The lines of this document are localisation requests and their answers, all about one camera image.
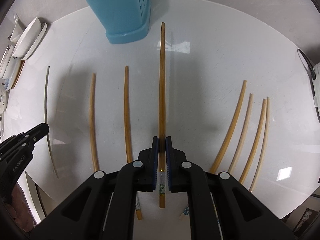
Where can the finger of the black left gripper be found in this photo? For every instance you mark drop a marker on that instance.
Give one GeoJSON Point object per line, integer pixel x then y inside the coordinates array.
{"type": "Point", "coordinates": [35, 134]}

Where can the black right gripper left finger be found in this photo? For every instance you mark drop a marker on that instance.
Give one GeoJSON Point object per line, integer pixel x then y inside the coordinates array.
{"type": "Point", "coordinates": [103, 206]}

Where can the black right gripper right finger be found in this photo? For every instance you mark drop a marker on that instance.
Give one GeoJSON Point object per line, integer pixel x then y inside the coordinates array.
{"type": "Point", "coordinates": [220, 207]}

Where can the dark amber chopstick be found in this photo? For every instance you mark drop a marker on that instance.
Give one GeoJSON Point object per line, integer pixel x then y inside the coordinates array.
{"type": "Point", "coordinates": [162, 119]}

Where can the person's hand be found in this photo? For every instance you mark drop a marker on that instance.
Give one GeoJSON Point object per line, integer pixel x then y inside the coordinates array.
{"type": "Point", "coordinates": [19, 210]}

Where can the blue patterned chopstick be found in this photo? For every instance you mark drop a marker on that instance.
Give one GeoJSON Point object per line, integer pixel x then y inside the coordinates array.
{"type": "Point", "coordinates": [184, 213]}

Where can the amber chopstick right group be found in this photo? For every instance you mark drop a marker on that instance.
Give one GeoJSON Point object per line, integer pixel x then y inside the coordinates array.
{"type": "Point", "coordinates": [230, 131]}

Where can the amber chopstick far right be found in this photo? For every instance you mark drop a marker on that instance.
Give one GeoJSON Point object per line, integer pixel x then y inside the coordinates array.
{"type": "Point", "coordinates": [255, 143]}

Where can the pale thin chopstick left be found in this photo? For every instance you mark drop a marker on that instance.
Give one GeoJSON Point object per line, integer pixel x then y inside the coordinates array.
{"type": "Point", "coordinates": [46, 121]}

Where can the stacked white bowls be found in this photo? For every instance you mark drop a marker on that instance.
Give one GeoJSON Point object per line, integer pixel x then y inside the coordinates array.
{"type": "Point", "coordinates": [8, 63]}

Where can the wooden board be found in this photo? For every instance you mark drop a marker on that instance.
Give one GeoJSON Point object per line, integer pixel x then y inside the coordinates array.
{"type": "Point", "coordinates": [17, 75]}

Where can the pale chopstick right group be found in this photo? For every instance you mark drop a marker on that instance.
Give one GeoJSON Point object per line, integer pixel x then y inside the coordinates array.
{"type": "Point", "coordinates": [242, 135]}

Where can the pale chopstick far right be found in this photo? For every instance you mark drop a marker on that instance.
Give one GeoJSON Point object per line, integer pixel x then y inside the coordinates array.
{"type": "Point", "coordinates": [263, 147]}

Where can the white bowl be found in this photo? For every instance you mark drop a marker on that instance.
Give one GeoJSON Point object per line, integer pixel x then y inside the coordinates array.
{"type": "Point", "coordinates": [27, 38]}

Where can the white ribbed plate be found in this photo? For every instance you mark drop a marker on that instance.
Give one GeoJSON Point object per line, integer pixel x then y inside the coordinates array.
{"type": "Point", "coordinates": [36, 42]}

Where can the white appliance with bunny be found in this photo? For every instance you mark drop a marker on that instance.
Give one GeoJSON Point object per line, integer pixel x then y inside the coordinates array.
{"type": "Point", "coordinates": [316, 86]}

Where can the blue plastic utensil holder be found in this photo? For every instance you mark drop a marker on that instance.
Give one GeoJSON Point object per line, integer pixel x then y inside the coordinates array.
{"type": "Point", "coordinates": [124, 21]}

